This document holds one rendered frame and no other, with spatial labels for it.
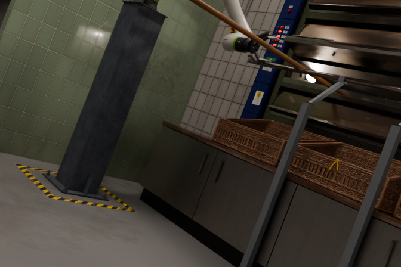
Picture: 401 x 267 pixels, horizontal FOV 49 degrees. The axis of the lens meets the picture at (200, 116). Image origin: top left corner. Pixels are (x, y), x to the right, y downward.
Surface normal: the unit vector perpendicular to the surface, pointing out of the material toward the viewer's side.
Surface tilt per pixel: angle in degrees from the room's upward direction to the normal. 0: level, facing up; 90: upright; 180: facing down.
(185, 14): 90
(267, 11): 90
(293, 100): 70
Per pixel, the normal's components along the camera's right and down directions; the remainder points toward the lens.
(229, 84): -0.69, -0.28
